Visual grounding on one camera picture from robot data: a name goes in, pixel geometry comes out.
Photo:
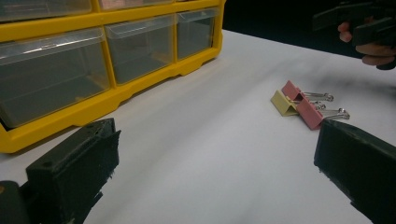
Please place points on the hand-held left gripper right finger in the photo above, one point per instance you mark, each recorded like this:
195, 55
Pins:
361, 168

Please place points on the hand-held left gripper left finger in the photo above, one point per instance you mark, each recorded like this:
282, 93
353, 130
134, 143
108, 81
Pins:
71, 174

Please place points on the pink binder clip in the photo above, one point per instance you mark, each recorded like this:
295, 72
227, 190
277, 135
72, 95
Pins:
309, 115
291, 90

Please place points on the set of clear plastic drawers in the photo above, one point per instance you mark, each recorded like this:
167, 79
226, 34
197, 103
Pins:
62, 77

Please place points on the yellow binder clip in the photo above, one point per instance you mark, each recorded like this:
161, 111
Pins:
281, 104

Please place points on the yellow drawer organizer cabinet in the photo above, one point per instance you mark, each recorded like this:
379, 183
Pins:
46, 28

